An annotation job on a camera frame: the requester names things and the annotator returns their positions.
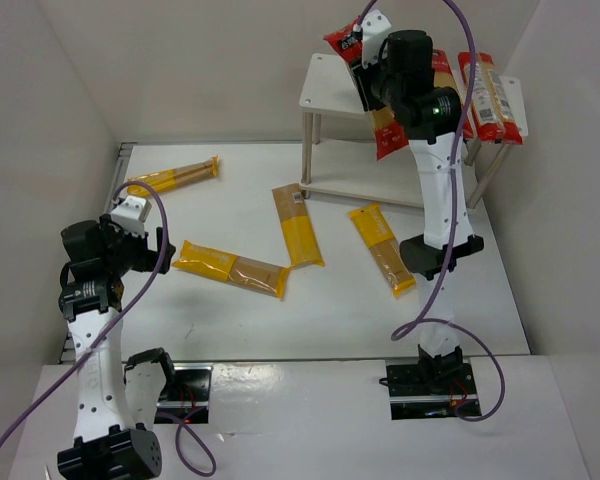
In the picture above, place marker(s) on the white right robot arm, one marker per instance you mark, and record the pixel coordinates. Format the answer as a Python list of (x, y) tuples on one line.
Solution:
[(396, 71)]

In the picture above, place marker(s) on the red spaghetti bag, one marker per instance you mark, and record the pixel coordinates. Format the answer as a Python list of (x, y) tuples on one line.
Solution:
[(389, 136), (443, 77)]

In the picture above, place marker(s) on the yellow pasta bag barcode centre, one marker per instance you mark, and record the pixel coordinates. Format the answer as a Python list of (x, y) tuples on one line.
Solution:
[(297, 230)]

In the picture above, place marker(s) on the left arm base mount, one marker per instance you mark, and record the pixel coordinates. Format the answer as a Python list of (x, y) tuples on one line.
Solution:
[(187, 395)]

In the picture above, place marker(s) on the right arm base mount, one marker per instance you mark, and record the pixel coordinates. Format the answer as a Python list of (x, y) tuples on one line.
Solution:
[(412, 397)]

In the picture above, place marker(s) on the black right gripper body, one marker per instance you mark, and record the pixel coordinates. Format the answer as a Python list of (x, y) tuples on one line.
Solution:
[(362, 87)]

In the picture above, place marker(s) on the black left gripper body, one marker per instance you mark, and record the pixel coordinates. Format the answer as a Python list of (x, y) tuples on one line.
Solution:
[(155, 248)]

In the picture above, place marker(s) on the red spaghetti bag on shelf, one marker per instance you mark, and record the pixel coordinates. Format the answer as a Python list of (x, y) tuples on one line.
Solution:
[(443, 77)]

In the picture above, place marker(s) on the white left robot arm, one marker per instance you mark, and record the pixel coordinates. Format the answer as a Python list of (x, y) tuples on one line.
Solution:
[(113, 437)]

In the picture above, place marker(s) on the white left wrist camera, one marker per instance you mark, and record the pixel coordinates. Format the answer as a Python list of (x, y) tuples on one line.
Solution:
[(130, 213)]

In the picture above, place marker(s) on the yellow pasta bag lower left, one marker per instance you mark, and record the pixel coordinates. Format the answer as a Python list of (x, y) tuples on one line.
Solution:
[(232, 269)]

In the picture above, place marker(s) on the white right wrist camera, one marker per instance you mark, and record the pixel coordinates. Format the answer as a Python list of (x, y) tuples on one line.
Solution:
[(373, 31)]

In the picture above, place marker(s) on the yellow pasta bag right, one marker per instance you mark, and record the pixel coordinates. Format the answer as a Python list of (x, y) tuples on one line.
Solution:
[(383, 246)]

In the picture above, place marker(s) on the yellow pasta bag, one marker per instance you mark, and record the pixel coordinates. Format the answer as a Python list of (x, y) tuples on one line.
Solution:
[(175, 178), (232, 269), (383, 246)]

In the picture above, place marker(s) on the yellow pasta bag far left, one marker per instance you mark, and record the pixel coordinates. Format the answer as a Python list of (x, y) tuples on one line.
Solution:
[(175, 178)]

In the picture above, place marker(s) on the red spaghetti bag label up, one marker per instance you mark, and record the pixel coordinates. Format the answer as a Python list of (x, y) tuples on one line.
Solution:
[(491, 110)]

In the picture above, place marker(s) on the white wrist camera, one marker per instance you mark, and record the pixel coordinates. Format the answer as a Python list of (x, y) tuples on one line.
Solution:
[(130, 213), (373, 31)]

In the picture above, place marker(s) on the white two-tier shelf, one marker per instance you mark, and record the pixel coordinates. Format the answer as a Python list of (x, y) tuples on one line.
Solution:
[(348, 168)]

